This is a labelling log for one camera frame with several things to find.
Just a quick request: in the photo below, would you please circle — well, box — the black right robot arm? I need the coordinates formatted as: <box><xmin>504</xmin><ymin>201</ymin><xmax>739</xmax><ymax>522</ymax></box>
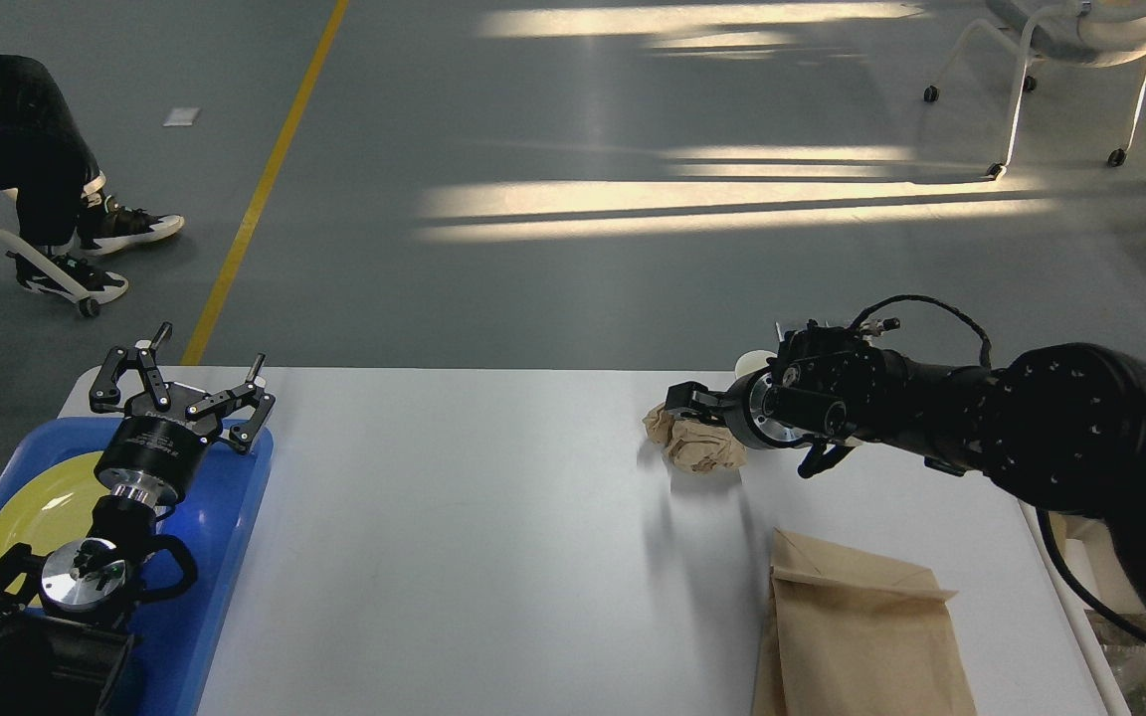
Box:
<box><xmin>664</xmin><ymin>307</ymin><xmax>1146</xmax><ymax>643</ymax></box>

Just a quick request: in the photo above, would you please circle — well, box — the white plastic bin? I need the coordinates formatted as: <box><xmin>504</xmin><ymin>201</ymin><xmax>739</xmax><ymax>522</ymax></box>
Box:
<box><xmin>1020</xmin><ymin>503</ymin><xmax>1146</xmax><ymax>715</ymax></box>

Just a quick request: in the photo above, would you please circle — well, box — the blue plastic tray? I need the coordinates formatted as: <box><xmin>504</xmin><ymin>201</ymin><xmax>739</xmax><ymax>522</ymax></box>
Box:
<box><xmin>0</xmin><ymin>417</ymin><xmax>275</xmax><ymax>715</ymax></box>

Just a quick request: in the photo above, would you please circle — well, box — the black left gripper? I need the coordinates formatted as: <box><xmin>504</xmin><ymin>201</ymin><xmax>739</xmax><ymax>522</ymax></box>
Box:
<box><xmin>91</xmin><ymin>321</ymin><xmax>277</xmax><ymax>506</ymax></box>

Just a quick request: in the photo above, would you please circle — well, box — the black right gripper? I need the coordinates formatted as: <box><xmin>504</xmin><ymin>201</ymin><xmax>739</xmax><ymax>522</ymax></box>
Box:
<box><xmin>665</xmin><ymin>372</ymin><xmax>782</xmax><ymax>451</ymax></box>

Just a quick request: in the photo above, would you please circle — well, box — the white chair on casters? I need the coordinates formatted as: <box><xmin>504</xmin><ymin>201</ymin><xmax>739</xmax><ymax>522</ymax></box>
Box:
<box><xmin>923</xmin><ymin>1</ymin><xmax>1146</xmax><ymax>181</ymax></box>

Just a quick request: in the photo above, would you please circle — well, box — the person in dark trousers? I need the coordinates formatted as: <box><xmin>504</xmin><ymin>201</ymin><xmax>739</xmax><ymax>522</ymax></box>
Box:
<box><xmin>0</xmin><ymin>55</ymin><xmax>185</xmax><ymax>302</ymax></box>

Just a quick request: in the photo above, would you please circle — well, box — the brown paper ball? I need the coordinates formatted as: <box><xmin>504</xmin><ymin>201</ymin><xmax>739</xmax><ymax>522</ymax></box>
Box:
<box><xmin>642</xmin><ymin>404</ymin><xmax>747</xmax><ymax>474</ymax></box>

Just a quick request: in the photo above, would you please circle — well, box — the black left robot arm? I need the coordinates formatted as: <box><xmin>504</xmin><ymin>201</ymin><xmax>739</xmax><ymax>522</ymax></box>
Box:
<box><xmin>0</xmin><ymin>323</ymin><xmax>275</xmax><ymax>715</ymax></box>

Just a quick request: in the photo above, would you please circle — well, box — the white frame with casters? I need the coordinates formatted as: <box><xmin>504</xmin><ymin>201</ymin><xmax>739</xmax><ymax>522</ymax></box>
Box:
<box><xmin>0</xmin><ymin>230</ymin><xmax>100</xmax><ymax>318</ymax></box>

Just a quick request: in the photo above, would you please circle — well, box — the yellow round plate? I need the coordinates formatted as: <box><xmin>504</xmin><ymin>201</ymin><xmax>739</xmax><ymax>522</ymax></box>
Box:
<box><xmin>0</xmin><ymin>451</ymin><xmax>108</xmax><ymax>558</ymax></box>

